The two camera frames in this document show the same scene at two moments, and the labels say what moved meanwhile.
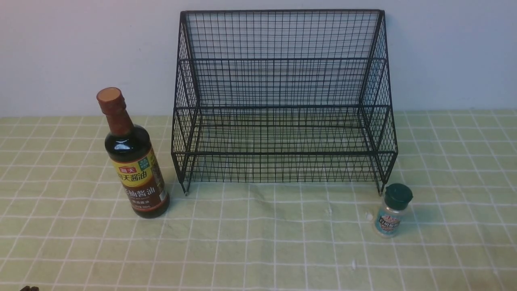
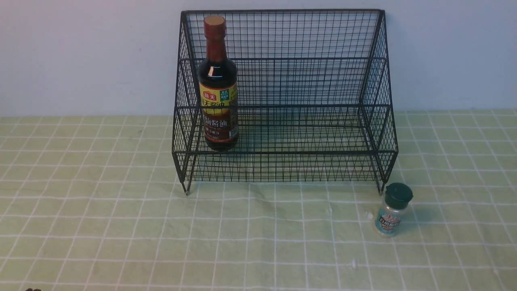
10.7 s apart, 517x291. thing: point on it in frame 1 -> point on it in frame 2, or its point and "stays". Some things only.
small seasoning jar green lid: [390, 219] stays
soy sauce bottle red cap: [129, 148] -> [218, 90]
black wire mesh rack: [283, 96] stays
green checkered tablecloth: [62, 227] stays
